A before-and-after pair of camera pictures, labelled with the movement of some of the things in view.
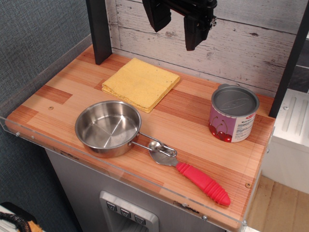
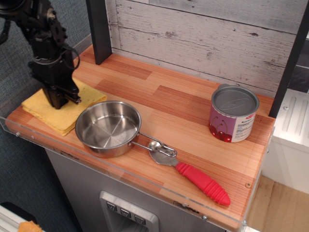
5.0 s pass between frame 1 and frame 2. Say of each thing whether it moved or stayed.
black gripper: moved
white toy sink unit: stayed
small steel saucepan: stayed
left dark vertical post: stayed
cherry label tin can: stayed
